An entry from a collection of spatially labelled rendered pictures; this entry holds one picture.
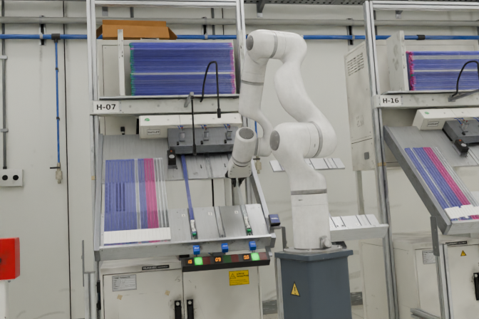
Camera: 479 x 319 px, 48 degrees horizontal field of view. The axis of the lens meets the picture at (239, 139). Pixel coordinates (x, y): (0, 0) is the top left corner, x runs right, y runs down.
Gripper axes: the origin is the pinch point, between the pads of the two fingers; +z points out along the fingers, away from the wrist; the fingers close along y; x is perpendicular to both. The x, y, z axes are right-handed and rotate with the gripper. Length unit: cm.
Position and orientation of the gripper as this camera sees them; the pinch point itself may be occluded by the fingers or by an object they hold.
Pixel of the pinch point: (237, 181)
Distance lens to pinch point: 239.2
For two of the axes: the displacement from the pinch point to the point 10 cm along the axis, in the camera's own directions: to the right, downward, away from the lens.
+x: 1.5, 7.5, -6.5
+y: -9.8, 0.3, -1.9
